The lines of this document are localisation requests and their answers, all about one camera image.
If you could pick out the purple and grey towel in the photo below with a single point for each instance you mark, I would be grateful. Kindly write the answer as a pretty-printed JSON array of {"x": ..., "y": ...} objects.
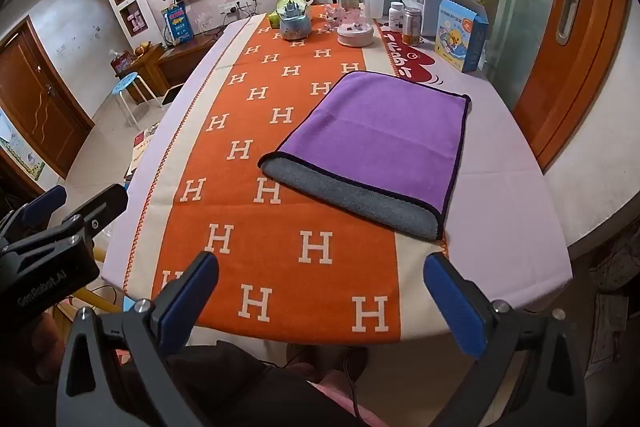
[{"x": 370, "y": 142}]

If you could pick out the translucent plastic jug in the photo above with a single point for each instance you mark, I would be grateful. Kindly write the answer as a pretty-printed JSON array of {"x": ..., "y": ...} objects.
[{"x": 376, "y": 4}]

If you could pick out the pink glass dome music box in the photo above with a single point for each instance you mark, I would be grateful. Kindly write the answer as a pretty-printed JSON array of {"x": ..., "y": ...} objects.
[{"x": 354, "y": 19}]

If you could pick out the wooden sliding glass door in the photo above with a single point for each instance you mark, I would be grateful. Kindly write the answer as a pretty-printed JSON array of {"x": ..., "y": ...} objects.
[{"x": 545, "y": 32}]

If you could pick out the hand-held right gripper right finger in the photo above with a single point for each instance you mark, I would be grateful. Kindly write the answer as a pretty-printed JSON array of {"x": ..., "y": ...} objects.
[{"x": 452, "y": 302}]

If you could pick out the glass jar brown contents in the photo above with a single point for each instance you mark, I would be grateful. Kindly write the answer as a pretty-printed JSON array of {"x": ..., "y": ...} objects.
[{"x": 412, "y": 26}]

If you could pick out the orange letter-print blanket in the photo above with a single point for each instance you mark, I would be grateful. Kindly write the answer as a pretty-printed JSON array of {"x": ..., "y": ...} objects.
[{"x": 280, "y": 187}]

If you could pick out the wooden tv cabinet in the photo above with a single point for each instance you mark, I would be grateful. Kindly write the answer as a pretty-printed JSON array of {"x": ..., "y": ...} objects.
[{"x": 165, "y": 62}]

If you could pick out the blue yellow box on cabinet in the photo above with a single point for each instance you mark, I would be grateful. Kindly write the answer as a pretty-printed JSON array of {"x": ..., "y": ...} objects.
[{"x": 178, "y": 24}]

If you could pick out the blue cartoon carton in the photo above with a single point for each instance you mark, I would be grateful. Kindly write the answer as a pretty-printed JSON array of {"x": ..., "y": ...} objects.
[{"x": 460, "y": 37}]

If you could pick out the white pill bottle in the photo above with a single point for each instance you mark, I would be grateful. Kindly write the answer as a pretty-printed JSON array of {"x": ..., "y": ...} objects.
[{"x": 396, "y": 17}]

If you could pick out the blue snow globe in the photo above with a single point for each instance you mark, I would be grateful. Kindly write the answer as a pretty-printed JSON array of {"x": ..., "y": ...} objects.
[{"x": 293, "y": 18}]

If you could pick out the blue round stool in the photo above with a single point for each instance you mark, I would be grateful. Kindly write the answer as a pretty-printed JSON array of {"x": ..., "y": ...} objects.
[{"x": 131, "y": 94}]

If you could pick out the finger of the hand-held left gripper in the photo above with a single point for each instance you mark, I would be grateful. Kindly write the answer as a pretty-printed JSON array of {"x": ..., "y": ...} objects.
[
  {"x": 47, "y": 199},
  {"x": 102, "y": 204}
]

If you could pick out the red snack box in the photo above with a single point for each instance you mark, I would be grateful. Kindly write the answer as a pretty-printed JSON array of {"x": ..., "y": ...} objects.
[{"x": 121, "y": 62}]

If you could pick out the red and white printed cloth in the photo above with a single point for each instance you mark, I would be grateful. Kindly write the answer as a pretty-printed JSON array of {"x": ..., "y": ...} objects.
[{"x": 407, "y": 57}]

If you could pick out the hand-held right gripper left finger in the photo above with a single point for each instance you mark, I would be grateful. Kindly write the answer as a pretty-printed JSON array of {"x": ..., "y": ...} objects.
[{"x": 194, "y": 287}]

